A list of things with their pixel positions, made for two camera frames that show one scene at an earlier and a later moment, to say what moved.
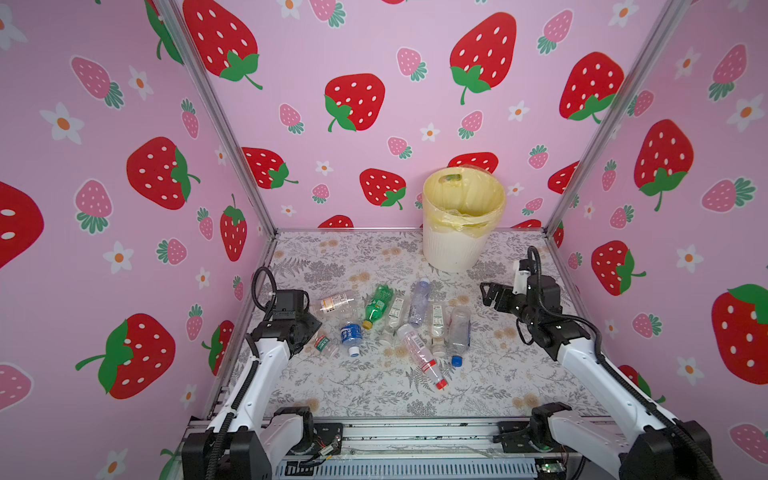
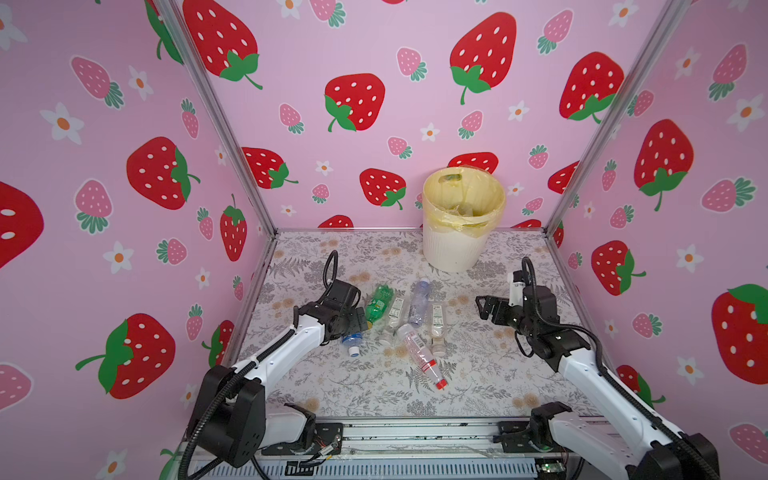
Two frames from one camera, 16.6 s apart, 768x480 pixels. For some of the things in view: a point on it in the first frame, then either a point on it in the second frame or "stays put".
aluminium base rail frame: x=425 y=448 stays put
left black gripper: x=311 y=321 to x=358 y=321
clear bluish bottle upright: x=423 y=290 stays put
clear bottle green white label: x=438 y=343 stays put
